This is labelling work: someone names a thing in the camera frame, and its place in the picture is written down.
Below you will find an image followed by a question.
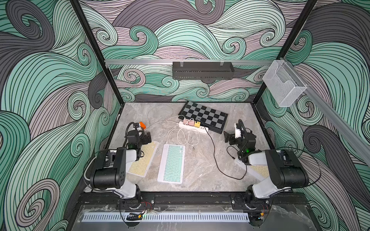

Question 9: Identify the green white keyboard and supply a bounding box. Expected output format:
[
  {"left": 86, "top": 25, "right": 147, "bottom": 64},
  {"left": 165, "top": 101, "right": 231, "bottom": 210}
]
[{"left": 157, "top": 144, "right": 185, "bottom": 184}]

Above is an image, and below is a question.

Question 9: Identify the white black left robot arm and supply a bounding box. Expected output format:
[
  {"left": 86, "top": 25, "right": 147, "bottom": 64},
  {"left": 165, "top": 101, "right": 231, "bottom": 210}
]
[{"left": 84, "top": 122, "right": 152, "bottom": 209}]

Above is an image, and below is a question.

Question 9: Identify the aluminium rail back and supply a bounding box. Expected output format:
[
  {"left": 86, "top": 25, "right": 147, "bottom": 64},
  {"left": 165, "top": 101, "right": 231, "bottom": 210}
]
[{"left": 104, "top": 59, "right": 274, "bottom": 66}]

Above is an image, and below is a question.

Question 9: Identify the white power strip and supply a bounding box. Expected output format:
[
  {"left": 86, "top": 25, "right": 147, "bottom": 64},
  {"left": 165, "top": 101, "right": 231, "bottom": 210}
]
[{"left": 178, "top": 121, "right": 209, "bottom": 134}]

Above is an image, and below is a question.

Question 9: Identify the black wall tray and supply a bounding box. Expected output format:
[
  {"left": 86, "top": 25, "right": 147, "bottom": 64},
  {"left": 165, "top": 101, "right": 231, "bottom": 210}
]
[{"left": 172, "top": 62, "right": 235, "bottom": 81}]

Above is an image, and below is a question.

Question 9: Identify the yellow plug adapter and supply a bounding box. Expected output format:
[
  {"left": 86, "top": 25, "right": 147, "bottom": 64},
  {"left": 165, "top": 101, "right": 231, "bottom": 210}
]
[{"left": 194, "top": 121, "right": 201, "bottom": 128}]

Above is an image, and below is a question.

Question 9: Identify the black usb cable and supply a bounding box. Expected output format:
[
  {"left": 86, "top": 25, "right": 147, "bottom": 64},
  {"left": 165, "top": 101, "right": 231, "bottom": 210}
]
[{"left": 204, "top": 127, "right": 248, "bottom": 181}]

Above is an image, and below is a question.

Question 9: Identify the yellow keyboard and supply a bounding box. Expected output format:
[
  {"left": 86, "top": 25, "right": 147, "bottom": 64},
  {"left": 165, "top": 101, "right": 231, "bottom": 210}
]
[
  {"left": 127, "top": 141, "right": 159, "bottom": 177},
  {"left": 234, "top": 159, "right": 269, "bottom": 181}
]

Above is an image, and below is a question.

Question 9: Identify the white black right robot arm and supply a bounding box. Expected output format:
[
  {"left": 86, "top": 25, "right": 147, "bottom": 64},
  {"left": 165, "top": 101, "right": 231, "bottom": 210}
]
[{"left": 223, "top": 120, "right": 309, "bottom": 209}]

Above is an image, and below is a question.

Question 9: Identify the black white chessboard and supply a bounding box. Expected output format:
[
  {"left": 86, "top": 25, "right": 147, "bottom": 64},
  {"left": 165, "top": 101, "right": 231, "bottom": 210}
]
[{"left": 178, "top": 102, "right": 228, "bottom": 134}]

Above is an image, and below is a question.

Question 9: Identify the orange tag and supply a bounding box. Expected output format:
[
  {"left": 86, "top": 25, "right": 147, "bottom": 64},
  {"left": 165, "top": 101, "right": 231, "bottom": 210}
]
[{"left": 139, "top": 122, "right": 146, "bottom": 129}]

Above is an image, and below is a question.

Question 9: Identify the white slotted cable duct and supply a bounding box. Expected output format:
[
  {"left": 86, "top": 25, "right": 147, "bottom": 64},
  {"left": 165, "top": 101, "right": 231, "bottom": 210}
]
[{"left": 82, "top": 212, "right": 250, "bottom": 223}]

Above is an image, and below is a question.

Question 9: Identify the aluminium rail right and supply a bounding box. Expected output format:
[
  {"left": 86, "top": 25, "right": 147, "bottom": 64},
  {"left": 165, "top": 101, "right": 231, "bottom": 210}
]
[{"left": 280, "top": 58, "right": 370, "bottom": 165}]

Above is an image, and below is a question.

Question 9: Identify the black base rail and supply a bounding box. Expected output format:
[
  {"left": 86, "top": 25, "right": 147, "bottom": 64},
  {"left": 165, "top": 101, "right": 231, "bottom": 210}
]
[{"left": 77, "top": 191, "right": 307, "bottom": 210}]

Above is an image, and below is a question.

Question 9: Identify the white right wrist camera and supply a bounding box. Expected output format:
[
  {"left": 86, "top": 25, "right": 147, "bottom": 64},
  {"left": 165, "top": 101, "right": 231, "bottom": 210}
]
[{"left": 234, "top": 128, "right": 242, "bottom": 139}]

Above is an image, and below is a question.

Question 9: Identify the aluminium rail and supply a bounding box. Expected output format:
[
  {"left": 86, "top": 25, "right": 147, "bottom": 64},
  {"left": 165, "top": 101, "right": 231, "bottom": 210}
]
[
  {"left": 280, "top": 58, "right": 370, "bottom": 165},
  {"left": 104, "top": 59, "right": 274, "bottom": 66}
]

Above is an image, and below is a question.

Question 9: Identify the clear plastic wall box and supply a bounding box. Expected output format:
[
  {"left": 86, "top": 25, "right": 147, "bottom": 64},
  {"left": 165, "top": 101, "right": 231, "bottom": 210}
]
[{"left": 263, "top": 60, "right": 307, "bottom": 107}]

